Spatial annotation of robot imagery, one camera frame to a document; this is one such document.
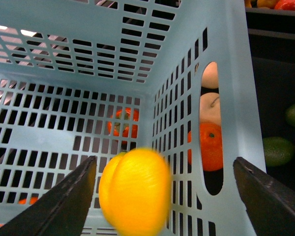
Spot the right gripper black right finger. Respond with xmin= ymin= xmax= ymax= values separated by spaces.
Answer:
xmin=233 ymin=157 xmax=295 ymax=236

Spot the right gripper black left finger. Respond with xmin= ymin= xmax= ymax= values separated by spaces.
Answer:
xmin=0 ymin=156 xmax=97 ymax=236

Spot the yellow lemon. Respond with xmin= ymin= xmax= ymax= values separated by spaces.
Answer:
xmin=99 ymin=147 xmax=172 ymax=236

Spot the light teal plastic basket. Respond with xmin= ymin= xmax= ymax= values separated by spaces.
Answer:
xmin=0 ymin=0 xmax=265 ymax=236

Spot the green lime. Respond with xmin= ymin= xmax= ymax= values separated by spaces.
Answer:
xmin=263 ymin=137 xmax=295 ymax=167

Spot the large orange mandarin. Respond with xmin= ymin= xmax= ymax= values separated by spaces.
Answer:
xmin=200 ymin=122 xmax=223 ymax=172

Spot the orange persimmon green calyx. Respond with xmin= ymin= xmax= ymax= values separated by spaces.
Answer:
xmin=107 ymin=107 xmax=140 ymax=146

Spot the white apple with stem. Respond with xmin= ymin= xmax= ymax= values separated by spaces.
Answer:
xmin=199 ymin=92 xmax=221 ymax=126

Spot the black fruit display tray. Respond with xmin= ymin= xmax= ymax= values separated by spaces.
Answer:
xmin=245 ymin=29 xmax=295 ymax=187

